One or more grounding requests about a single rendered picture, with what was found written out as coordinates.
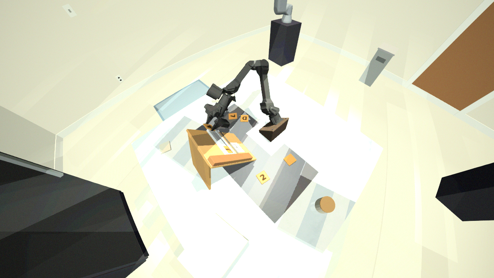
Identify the white paper ticket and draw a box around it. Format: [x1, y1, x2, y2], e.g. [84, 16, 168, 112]
[231, 142, 244, 152]

